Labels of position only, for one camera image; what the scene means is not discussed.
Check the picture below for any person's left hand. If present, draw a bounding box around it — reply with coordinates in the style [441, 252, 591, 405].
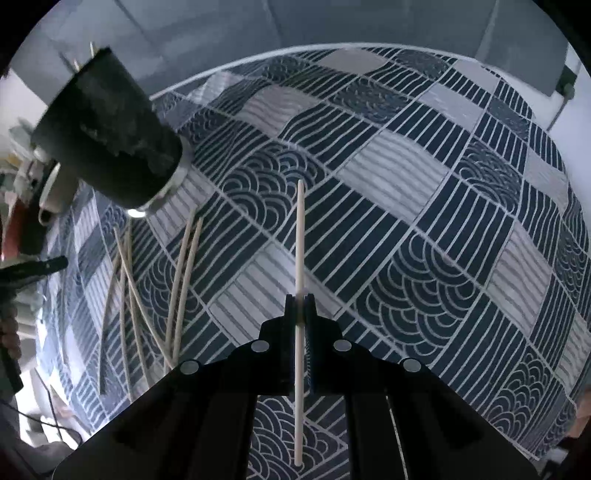
[1, 303, 22, 360]

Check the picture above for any red bowl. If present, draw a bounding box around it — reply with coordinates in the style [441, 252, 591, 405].
[1, 197, 27, 261]

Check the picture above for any blue patterned tablecloth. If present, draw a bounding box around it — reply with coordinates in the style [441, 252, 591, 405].
[42, 47, 590, 479]

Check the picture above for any beige ceramic mug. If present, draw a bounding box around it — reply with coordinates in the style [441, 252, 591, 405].
[38, 164, 79, 226]

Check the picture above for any dark cylindrical utensil holder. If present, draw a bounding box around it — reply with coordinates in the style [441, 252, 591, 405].
[31, 48, 192, 214]

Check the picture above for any grey fabric backdrop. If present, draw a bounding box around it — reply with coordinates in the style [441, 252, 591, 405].
[9, 0, 567, 101]

